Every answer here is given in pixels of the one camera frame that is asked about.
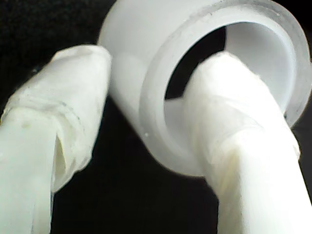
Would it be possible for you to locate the large white tape roll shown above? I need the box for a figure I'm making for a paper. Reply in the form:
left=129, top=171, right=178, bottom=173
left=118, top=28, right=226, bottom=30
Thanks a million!
left=97, top=0, right=312, bottom=180

